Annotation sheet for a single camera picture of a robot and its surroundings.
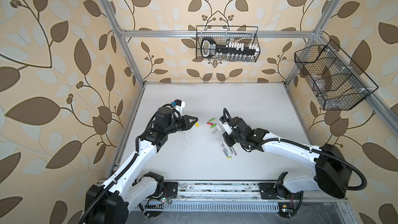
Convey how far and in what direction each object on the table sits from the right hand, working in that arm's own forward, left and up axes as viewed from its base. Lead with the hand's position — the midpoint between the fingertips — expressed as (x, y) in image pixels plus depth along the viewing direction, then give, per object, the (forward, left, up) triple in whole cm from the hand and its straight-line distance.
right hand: (224, 134), depth 84 cm
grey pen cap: (+6, +5, -9) cm, 12 cm away
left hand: (+2, +15, +14) cm, 21 cm away
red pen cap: (+12, +7, -9) cm, 17 cm away
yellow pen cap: (0, +14, +12) cm, 18 cm away
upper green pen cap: (+14, +6, -8) cm, 17 cm away
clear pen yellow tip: (-5, +1, -8) cm, 10 cm away
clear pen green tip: (-6, -1, -8) cm, 10 cm away
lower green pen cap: (+10, +5, -8) cm, 14 cm away
